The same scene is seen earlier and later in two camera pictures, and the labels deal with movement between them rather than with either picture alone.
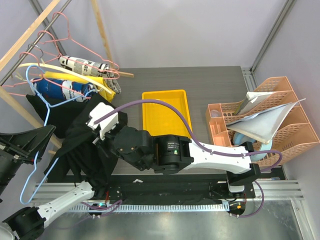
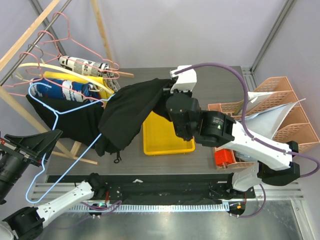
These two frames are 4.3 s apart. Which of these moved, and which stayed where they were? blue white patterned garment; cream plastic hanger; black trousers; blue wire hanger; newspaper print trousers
Moved: black trousers; blue wire hanger
Stayed: cream plastic hanger; blue white patterned garment; newspaper print trousers
